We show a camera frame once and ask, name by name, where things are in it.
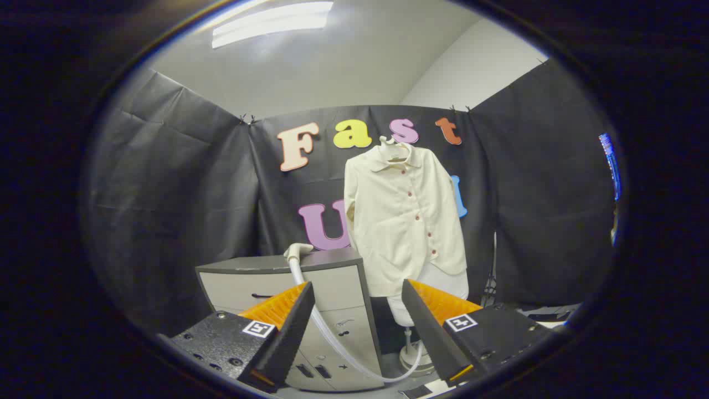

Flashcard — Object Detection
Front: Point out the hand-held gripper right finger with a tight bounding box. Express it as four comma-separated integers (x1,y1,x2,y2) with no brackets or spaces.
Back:
401,279,574,388

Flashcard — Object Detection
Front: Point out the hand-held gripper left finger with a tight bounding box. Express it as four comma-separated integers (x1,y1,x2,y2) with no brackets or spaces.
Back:
157,282,316,394

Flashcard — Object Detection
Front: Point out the translucent steamer hose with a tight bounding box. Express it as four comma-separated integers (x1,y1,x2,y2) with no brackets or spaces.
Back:
288,258,427,384

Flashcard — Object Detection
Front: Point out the white garment steamer head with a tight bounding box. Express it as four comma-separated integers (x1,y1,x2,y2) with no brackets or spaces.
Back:
284,243,315,262

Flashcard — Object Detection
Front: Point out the cream button-up shirt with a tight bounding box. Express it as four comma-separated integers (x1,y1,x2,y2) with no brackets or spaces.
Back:
343,145,469,297

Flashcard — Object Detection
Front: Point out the white clothes hanger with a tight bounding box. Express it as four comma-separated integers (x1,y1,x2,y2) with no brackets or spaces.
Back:
379,136,413,164

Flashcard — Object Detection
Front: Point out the white mannequin torso stand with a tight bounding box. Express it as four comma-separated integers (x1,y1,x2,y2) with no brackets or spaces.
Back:
386,260,470,377

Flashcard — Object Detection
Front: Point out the grey and white cabinet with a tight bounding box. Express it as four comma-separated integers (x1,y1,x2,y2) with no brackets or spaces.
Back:
195,247,386,393

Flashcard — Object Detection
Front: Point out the black tripod stand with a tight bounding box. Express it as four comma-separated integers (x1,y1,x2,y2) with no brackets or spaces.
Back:
482,233,499,308

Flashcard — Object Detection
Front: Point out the black backdrop cloth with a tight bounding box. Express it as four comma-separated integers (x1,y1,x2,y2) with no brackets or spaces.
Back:
83,58,618,339

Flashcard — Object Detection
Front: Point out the blue screen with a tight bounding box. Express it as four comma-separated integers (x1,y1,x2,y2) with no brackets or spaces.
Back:
598,132,622,201

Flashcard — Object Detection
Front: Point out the ceiling light panel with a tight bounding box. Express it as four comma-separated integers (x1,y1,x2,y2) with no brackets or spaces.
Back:
210,0,335,49

